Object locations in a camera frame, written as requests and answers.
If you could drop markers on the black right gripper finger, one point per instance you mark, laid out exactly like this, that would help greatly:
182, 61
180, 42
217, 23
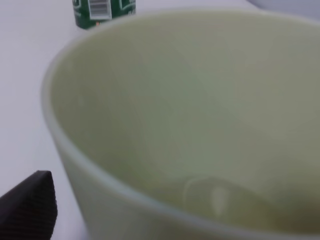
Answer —
29, 210

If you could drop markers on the pale yellow plastic cup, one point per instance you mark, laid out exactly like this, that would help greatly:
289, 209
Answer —
191, 124

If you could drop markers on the green label water bottle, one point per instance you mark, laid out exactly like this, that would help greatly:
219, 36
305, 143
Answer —
91, 13

